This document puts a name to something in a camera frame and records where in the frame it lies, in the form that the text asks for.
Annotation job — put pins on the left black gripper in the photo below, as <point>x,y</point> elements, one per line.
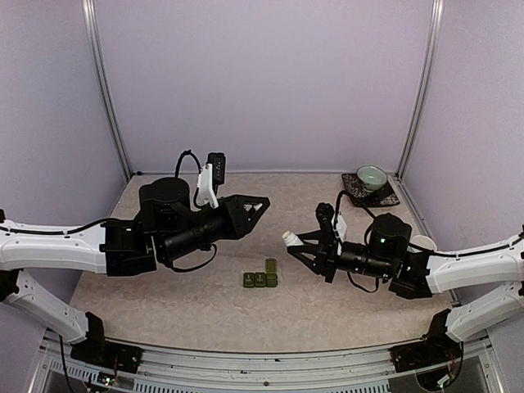
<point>237,221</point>

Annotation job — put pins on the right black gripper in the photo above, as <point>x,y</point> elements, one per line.
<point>325,255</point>

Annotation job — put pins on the white pill bottle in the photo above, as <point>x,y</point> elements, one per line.
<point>291,239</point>

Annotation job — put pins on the green pill organizer box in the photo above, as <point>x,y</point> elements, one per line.
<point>267,278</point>

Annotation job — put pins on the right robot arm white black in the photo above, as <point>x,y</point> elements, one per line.
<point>389,255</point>

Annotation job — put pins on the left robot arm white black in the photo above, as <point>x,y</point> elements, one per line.
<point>172,222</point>

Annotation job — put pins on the black patterned tray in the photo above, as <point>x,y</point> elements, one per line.
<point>360,196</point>

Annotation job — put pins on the pale green bowl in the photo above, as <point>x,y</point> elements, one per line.
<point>371,177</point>

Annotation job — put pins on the light blue mug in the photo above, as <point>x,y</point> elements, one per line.
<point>421,242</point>

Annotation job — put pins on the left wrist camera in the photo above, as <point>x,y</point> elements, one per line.
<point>218,163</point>

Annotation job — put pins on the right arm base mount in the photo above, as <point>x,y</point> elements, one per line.
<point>423,354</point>

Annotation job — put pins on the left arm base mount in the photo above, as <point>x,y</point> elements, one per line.
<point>108,354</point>

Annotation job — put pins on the left aluminium frame post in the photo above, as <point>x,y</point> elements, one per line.
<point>95,42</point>

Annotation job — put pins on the aluminium frame post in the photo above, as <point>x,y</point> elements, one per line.
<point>95,42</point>
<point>424,83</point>

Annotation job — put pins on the front aluminium rail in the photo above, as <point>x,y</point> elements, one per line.
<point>164,369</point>

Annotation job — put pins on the right aluminium frame post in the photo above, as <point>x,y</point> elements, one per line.
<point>424,83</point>

